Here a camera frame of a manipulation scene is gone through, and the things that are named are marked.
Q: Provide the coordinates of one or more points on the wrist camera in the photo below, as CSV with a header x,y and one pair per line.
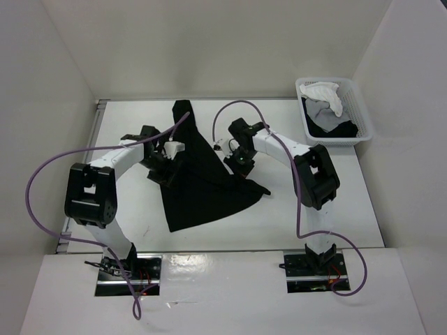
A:
x,y
225,147
172,148

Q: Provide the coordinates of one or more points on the white plastic laundry basket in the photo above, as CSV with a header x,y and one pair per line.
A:
x,y
356,110

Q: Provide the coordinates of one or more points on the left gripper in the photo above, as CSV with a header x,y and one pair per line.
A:
x,y
165,177

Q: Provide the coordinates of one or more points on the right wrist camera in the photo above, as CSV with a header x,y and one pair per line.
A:
x,y
225,147

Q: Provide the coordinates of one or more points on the grey tank top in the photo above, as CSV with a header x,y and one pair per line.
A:
x,y
321,118

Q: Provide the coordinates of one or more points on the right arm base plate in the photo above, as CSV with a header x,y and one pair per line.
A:
x,y
300,277

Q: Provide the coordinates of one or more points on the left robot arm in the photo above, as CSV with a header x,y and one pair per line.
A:
x,y
131,150

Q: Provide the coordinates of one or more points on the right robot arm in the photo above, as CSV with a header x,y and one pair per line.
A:
x,y
315,172

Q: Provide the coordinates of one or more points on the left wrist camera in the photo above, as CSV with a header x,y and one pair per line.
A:
x,y
172,148

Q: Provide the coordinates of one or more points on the black tank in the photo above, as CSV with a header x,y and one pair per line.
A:
x,y
345,130
204,190

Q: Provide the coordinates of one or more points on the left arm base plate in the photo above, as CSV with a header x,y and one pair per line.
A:
x,y
144,279

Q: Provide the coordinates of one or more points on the white tank top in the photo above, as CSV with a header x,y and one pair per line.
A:
x,y
324,91

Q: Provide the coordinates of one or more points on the black tank top in basket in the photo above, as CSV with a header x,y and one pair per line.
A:
x,y
345,130

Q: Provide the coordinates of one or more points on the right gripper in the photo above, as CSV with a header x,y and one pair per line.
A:
x,y
242,171

